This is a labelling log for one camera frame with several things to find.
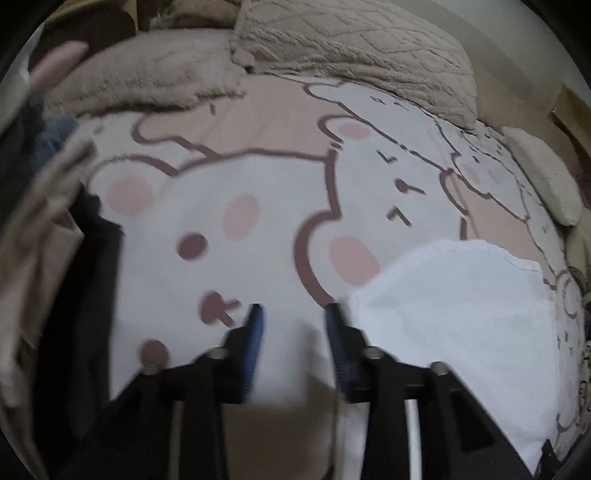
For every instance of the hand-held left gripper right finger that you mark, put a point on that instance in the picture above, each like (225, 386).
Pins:
(334, 341)

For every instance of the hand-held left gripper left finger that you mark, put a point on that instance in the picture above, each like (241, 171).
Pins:
(254, 332)

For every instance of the white shirt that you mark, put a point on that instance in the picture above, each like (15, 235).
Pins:
(452, 323)

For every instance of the bear print bedsheet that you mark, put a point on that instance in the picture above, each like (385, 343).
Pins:
(258, 184)

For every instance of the black cloth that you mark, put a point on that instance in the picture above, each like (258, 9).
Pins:
(87, 300)

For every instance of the beige folded cloth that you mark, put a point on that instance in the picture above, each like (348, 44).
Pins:
(27, 258)

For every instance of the patterned cream blanket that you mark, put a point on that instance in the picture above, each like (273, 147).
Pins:
(577, 360)

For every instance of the crumpled beige cloth pile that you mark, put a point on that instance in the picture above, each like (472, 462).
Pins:
(577, 244)

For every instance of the small cream cushion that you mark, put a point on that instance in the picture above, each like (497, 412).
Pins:
(545, 180)

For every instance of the blue denim jeans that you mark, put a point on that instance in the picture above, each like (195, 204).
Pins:
(51, 134)

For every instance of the flat beige fluffy pillow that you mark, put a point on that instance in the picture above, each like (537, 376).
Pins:
(138, 69)

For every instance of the large beige quilted pillow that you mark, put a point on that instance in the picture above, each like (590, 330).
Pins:
(360, 55)

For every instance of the pink folded cloth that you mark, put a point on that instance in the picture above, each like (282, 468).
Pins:
(57, 62)

